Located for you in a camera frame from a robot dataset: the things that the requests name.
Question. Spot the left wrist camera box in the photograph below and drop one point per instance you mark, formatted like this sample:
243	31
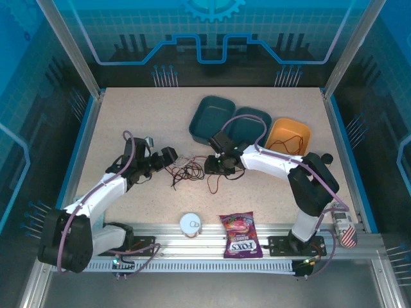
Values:
148	142

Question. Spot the black power connector block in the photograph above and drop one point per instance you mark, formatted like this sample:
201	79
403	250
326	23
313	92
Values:
303	269
123	268

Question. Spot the aluminium table side rail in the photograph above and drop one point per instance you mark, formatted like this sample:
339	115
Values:
337	128
90	128

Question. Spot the purple candy bag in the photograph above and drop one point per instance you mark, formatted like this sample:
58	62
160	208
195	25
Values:
241	234

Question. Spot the small bottle black cap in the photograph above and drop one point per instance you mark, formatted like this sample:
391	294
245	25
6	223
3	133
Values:
327	158

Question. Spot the orange plastic bin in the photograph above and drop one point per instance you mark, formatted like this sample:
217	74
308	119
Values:
289	128

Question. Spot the teal plastic bin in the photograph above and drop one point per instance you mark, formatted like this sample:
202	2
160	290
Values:
247	128
208	118

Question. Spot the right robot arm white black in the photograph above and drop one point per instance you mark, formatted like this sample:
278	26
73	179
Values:
273	160

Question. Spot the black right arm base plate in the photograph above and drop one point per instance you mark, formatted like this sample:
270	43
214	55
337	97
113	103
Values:
279	245

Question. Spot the silver tin can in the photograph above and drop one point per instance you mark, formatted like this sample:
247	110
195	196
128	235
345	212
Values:
191	224

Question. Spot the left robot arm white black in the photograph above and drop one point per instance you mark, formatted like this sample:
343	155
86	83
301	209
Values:
96	199

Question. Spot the aluminium frame post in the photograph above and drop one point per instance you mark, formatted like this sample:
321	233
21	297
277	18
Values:
73	48
350	48

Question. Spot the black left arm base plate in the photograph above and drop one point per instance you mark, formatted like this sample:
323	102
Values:
144	245

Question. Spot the flag print can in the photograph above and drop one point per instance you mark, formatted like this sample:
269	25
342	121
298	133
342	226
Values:
346	231

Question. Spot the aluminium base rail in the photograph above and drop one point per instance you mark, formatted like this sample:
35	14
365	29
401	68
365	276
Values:
208	247

